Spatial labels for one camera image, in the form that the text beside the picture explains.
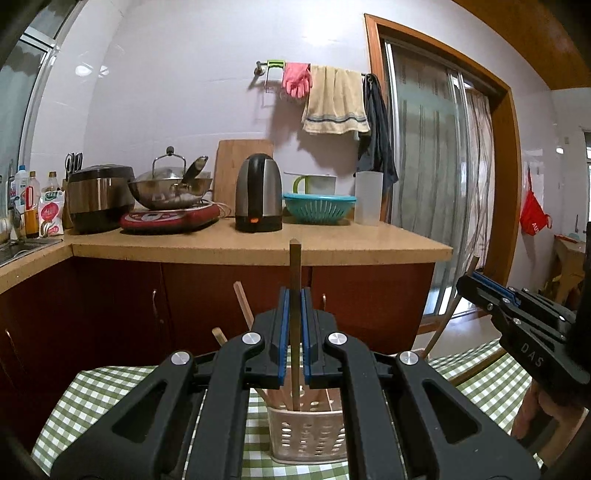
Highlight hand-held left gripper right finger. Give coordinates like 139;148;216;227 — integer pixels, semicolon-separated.
300;287;541;480

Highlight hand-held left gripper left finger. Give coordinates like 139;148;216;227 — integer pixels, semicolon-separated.
51;286;291;480

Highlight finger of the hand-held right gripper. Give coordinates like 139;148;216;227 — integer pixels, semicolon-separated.
468;271;578;326
456;276;583;387

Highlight bunch of chopsticks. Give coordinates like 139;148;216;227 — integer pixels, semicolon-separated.
211;281;345;411

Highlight dark brown wooden chopstick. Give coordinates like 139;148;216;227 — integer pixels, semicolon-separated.
289;239;302;411

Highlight light wooden chopstick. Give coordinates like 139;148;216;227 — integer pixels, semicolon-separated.
422;256;480;360

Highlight pink perforated plastic basket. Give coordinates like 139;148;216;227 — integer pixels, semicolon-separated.
267;388;347;463

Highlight person's right hand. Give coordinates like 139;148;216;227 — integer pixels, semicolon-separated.
510;382;585;463

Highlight light wooden furniture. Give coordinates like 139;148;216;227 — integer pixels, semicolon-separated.
551;233;587;305

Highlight red hanging bag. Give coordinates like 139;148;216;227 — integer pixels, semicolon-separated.
519;168;551;237

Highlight kitchen counter with red cabinets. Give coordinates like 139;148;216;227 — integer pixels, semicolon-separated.
0;217;454;439

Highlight teal plastic colander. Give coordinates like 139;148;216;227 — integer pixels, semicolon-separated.
283;192;358;225

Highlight striped curtain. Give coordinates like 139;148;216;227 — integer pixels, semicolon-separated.
464;88;493;268

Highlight black and steel kettle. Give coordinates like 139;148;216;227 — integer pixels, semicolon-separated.
235;153;283;233

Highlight translucent white container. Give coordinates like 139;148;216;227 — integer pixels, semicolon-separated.
355;171;384;226

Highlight red induction cooker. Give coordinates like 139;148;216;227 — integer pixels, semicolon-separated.
120;203;221;234

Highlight sliding glass door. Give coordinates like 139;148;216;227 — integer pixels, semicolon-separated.
383;39;495;317

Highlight wooden cutting board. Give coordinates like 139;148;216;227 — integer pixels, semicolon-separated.
215;139;274;213

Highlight steel wok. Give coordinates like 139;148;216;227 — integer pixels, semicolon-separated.
128;156;214;209

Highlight green checked tablecloth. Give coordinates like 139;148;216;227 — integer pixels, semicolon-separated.
30;337;546;480

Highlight dark grey cloth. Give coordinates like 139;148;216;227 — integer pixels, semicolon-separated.
355;73;399;185

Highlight dark steel rice cooker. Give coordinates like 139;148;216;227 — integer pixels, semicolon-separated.
68;165;136;234

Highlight beige towel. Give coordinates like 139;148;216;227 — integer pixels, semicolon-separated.
301;65;371;136

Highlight pink rubber gloves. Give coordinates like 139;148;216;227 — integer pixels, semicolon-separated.
281;63;313;99

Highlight pink and white packet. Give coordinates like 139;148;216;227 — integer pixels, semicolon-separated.
39;191;65;237

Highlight scissors in knife block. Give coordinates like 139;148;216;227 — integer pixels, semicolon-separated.
64;151;84;229

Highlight steel sink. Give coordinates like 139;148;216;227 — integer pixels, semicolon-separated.
0;235;64;269

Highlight orange oil bottle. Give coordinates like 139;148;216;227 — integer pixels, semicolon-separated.
24;172;41;238

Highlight white bottle with blue cap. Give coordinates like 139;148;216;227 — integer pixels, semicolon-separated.
11;165;29;209

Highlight kitchen window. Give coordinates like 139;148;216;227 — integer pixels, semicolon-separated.
0;28;61;195

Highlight wooden door frame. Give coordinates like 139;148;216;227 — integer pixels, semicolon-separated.
365;14;522;319

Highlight white jug with green handle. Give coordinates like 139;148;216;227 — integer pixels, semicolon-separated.
292;173;337;195

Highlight metal towel rail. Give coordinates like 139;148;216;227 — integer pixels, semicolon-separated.
252;60;375;94

